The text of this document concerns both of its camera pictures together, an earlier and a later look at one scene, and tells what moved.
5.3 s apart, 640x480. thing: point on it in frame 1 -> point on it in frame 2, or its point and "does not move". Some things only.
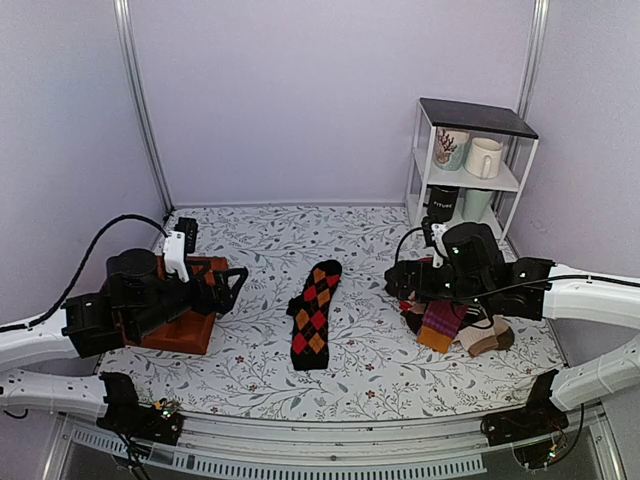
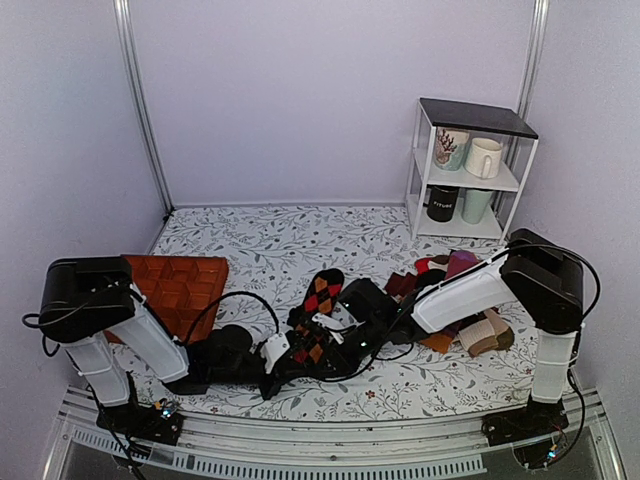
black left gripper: (223, 301) -> (281, 376)
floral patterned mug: (450, 147) does not move
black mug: (440, 201) does not move
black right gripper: (407, 268) -> (341, 363)
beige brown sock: (486, 337) does not move
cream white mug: (483, 158) does not move
